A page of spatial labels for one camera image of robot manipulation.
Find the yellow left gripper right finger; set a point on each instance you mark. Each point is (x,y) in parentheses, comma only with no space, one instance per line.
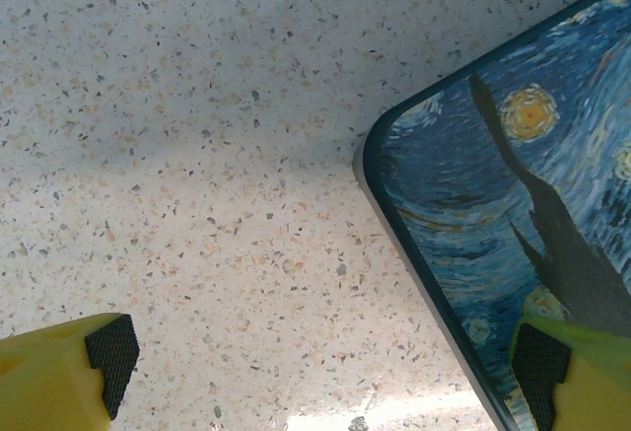
(591,381)

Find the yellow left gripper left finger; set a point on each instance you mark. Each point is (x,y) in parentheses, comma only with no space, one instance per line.
(49,381)

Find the starry night print box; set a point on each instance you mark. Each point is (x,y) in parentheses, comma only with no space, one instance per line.
(468,204)

